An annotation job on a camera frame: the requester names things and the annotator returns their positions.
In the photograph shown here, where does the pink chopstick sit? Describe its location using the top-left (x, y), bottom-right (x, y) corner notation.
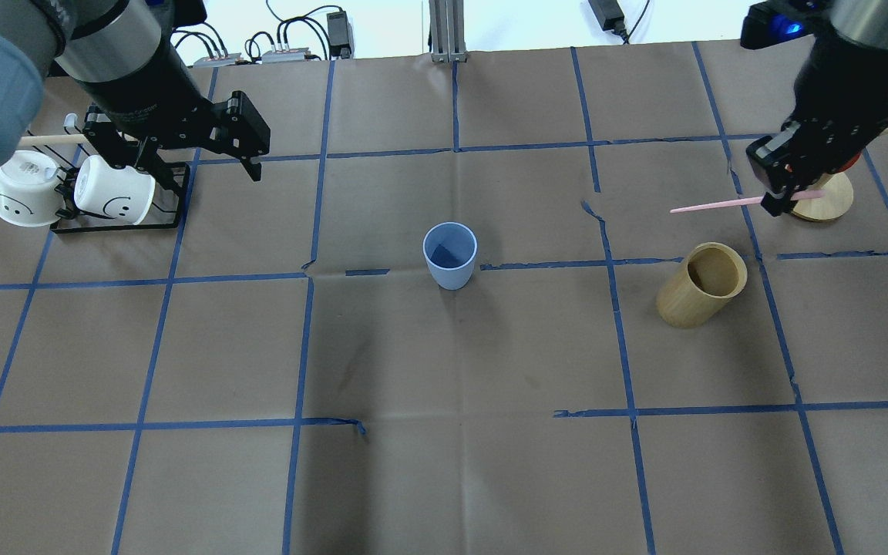
top-left (669, 190), bottom-right (827, 214)

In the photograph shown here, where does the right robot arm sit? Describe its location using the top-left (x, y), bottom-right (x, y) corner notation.
top-left (740, 1), bottom-right (888, 217)

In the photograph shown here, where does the black power adapter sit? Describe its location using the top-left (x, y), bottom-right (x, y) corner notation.
top-left (325, 10), bottom-right (355, 59)
top-left (588, 0), bottom-right (627, 36)

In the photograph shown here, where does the round wooden base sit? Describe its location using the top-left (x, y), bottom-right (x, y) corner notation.
top-left (792, 172), bottom-right (854, 222)

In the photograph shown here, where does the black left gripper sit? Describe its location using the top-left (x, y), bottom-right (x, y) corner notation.
top-left (83, 90), bottom-right (271, 203)

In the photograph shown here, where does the bamboo chopstick holder cup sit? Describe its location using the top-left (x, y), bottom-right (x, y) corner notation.
top-left (655, 242), bottom-right (748, 329)

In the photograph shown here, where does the white smiley mug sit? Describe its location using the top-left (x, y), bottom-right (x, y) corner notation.
top-left (73, 155), bottom-right (156, 225)
top-left (0, 150), bottom-right (65, 227)

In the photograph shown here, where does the wooden rack bar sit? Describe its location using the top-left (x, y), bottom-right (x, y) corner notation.
top-left (17, 133), bottom-right (89, 148)

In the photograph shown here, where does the usb hub box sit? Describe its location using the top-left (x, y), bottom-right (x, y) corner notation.
top-left (190, 53), bottom-right (244, 68)
top-left (260, 47), bottom-right (314, 64)

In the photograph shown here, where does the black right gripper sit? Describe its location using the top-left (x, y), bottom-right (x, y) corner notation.
top-left (746, 117), bottom-right (866, 217)

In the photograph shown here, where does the black wire mug rack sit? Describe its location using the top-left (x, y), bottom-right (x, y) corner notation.
top-left (50, 154), bottom-right (191, 234)

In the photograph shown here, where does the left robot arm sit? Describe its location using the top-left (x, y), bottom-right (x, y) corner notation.
top-left (0, 1), bottom-right (271, 187)

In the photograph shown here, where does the aluminium frame post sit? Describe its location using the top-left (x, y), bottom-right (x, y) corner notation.
top-left (429, 0), bottom-right (468, 64)

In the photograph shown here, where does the blue plastic cup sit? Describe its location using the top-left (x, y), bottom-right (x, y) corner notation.
top-left (422, 221), bottom-right (479, 291)

